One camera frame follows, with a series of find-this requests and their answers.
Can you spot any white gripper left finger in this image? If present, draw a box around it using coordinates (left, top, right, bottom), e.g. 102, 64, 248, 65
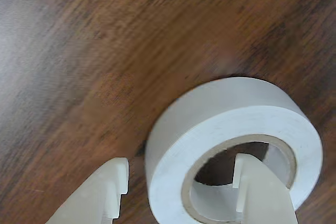
44, 157, 130, 224

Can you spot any white tape roll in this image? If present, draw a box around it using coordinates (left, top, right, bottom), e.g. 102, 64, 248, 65
144, 76, 323, 224

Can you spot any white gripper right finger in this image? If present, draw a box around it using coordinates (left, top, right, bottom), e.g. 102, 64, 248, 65
232, 153, 299, 224

